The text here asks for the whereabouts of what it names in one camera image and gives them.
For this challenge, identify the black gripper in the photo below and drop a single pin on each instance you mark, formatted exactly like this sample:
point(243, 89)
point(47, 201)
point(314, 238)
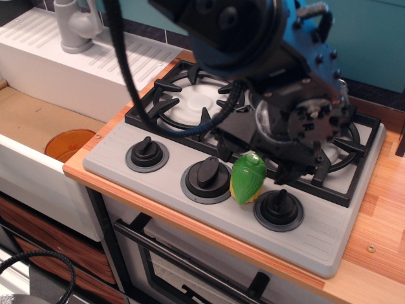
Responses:
point(285, 93)

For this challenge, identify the green toy corncob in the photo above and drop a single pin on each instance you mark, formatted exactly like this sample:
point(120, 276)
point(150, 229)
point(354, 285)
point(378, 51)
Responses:
point(247, 178)

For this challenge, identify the stainless steel pot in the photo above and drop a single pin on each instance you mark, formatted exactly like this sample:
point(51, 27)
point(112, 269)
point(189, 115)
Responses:
point(296, 124)

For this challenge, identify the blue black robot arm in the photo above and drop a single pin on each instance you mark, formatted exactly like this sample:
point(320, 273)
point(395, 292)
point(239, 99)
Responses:
point(278, 50)

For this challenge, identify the black middle stove knob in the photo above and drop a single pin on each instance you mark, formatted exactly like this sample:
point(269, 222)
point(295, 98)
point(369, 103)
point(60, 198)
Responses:
point(207, 182)

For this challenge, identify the black stove knob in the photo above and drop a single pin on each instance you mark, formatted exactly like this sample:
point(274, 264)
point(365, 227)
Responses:
point(207, 182)
point(147, 156)
point(278, 211)

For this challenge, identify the black right stove knob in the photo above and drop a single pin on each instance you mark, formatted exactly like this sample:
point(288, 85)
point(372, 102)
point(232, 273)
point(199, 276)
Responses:
point(278, 211)

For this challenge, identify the grey toy stove top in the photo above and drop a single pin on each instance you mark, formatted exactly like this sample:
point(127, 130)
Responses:
point(307, 222)

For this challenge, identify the black left stove knob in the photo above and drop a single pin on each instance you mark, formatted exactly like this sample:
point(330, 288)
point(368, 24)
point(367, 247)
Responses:
point(147, 156)

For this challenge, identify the black right burner grate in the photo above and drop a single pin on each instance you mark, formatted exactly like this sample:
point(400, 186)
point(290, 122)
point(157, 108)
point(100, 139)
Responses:
point(335, 169)

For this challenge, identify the black burner grate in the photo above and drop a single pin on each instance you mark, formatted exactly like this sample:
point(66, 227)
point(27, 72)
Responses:
point(185, 98)
point(335, 169)

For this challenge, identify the black left burner grate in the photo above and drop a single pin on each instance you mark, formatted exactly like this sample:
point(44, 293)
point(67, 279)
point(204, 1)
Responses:
point(185, 98)

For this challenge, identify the orange plastic drain disc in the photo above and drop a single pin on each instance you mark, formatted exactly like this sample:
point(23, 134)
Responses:
point(63, 146)

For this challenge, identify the white toy sink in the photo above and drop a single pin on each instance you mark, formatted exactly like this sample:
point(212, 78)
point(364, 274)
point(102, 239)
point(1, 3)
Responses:
point(44, 92)

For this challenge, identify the grey toy faucet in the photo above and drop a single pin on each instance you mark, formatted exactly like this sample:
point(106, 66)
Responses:
point(76, 28)

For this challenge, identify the wooden drawer fronts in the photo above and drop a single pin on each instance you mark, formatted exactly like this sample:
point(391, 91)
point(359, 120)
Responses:
point(30, 230)

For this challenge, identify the black oven door handle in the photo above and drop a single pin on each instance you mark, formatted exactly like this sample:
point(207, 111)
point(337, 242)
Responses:
point(148, 245)

